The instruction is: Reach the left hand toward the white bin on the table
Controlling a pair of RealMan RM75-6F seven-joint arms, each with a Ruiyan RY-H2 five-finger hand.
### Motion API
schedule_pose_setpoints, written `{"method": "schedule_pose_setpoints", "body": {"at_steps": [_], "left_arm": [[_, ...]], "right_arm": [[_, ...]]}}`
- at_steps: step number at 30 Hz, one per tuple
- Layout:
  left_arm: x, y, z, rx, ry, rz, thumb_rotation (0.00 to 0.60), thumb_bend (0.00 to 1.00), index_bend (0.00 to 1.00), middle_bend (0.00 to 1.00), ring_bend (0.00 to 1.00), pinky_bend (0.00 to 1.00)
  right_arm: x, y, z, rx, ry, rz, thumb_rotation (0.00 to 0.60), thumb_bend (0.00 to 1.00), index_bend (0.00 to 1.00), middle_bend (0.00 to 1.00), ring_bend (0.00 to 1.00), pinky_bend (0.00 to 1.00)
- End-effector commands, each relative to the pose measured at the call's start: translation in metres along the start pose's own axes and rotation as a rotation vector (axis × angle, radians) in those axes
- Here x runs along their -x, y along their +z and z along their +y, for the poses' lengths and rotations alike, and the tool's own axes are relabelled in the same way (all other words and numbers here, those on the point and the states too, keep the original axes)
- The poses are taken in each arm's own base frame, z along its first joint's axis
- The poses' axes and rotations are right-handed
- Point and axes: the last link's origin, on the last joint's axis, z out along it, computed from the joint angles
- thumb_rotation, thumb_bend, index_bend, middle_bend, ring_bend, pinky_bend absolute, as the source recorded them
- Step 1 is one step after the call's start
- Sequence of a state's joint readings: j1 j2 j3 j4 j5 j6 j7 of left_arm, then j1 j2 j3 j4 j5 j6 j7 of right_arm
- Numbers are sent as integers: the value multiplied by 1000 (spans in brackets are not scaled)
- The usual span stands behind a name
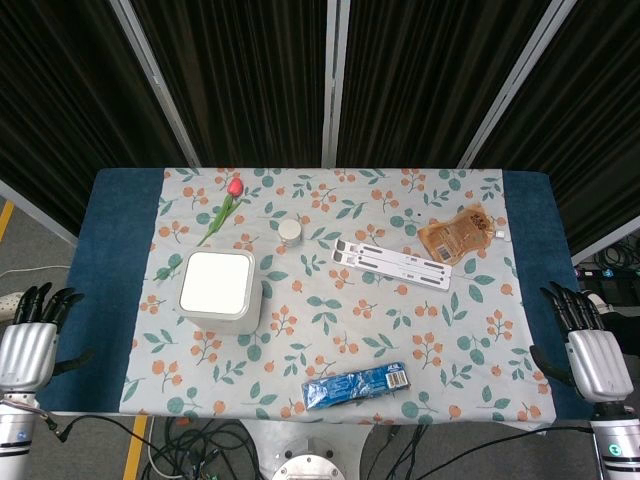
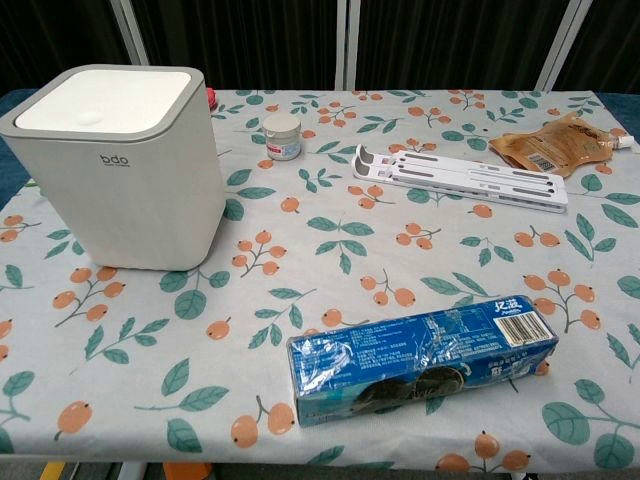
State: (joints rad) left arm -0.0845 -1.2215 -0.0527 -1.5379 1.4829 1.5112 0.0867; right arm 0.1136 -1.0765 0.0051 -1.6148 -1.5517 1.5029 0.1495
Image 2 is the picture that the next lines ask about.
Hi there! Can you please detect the black curtain backdrop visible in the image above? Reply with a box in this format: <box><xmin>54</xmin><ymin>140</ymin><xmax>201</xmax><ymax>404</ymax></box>
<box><xmin>0</xmin><ymin>0</ymin><xmax>640</xmax><ymax>100</ymax></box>

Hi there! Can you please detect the white folding laptop stand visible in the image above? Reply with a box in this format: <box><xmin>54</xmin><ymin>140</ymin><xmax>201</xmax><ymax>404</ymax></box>
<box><xmin>351</xmin><ymin>143</ymin><xmax>570</xmax><ymax>214</ymax></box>

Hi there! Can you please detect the blue cookie box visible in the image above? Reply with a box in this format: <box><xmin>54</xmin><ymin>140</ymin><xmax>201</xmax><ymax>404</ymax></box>
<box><xmin>286</xmin><ymin>294</ymin><xmax>560</xmax><ymax>428</ymax></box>

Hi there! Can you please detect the brown spouted sauce pouch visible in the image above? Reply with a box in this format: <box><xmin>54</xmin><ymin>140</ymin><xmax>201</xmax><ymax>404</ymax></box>
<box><xmin>488</xmin><ymin>111</ymin><xmax>635</xmax><ymax>178</ymax></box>

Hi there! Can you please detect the white desktop trash bin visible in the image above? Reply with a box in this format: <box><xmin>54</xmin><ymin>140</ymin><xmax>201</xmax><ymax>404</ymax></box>
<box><xmin>0</xmin><ymin>65</ymin><xmax>227</xmax><ymax>273</ymax></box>

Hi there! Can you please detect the small white cream jar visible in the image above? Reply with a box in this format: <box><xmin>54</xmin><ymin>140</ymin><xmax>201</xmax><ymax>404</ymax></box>
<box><xmin>262</xmin><ymin>115</ymin><xmax>304</xmax><ymax>161</ymax></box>

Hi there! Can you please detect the white metal frame post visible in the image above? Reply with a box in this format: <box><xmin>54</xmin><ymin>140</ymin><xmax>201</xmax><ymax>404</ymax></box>
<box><xmin>539</xmin><ymin>0</ymin><xmax>594</xmax><ymax>92</ymax></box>
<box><xmin>109</xmin><ymin>0</ymin><xmax>149</xmax><ymax>68</ymax></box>
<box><xmin>335</xmin><ymin>0</ymin><xmax>362</xmax><ymax>92</ymax></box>

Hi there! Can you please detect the white plastic container lid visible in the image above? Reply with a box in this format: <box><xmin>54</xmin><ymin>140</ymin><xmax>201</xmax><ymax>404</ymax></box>
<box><xmin>14</xmin><ymin>70</ymin><xmax>191</xmax><ymax>135</ymax></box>

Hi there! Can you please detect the orange object under table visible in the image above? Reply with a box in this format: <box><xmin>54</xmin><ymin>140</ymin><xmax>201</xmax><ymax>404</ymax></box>
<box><xmin>163</xmin><ymin>461</ymin><xmax>213</xmax><ymax>480</ymax></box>

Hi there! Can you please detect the floral fruit print tablecloth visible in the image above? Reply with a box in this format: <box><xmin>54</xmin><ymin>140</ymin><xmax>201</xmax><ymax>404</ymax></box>
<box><xmin>0</xmin><ymin>88</ymin><xmax>640</xmax><ymax>470</ymax></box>

